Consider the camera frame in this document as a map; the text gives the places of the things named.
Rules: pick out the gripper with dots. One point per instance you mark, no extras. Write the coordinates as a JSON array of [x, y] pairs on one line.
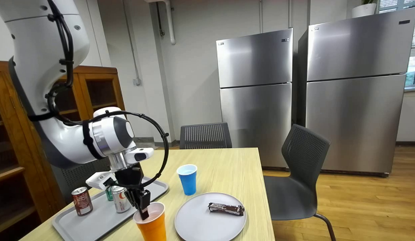
[[129, 177]]

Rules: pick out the orange plastic cup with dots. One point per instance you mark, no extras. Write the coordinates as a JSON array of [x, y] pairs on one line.
[[153, 228]]

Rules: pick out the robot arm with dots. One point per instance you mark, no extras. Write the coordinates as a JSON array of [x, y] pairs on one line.
[[40, 43]]

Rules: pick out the silver white soda can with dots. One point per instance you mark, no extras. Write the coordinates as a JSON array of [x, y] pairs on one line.
[[121, 202]]

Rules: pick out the green soda can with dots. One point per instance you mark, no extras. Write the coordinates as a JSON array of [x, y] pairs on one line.
[[109, 195]]

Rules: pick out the grey plastic tray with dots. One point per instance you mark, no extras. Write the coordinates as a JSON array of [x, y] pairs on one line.
[[93, 221]]

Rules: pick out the blue plastic cup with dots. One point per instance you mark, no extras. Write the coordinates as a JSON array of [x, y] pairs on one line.
[[188, 182]]

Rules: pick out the brown red soda can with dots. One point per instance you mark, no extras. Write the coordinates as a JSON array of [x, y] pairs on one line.
[[82, 201]]

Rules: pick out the dark grey mesh chair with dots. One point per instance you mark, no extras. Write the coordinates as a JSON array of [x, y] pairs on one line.
[[296, 187], [76, 177], [205, 136]]

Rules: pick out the grey round plate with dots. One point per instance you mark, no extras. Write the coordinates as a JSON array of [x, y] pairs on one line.
[[200, 224]]

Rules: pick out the brown wrapped candy bar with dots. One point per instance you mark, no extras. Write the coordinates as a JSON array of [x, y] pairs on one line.
[[226, 209]]

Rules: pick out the wooden glass door cabinet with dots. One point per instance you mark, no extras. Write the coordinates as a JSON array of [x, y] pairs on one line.
[[13, 174]]

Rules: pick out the stainless steel refrigerator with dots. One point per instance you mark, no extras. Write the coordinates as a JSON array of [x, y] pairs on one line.
[[256, 100], [356, 110]]

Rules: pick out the white plant pot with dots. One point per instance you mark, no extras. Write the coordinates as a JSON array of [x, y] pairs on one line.
[[363, 10]]

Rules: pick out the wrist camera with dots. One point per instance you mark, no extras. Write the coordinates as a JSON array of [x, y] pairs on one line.
[[99, 179]]

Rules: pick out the wall conduit with box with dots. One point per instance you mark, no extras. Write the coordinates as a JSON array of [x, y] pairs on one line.
[[137, 81]]

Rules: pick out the white wall pipe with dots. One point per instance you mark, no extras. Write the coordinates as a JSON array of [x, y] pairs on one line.
[[170, 23]]

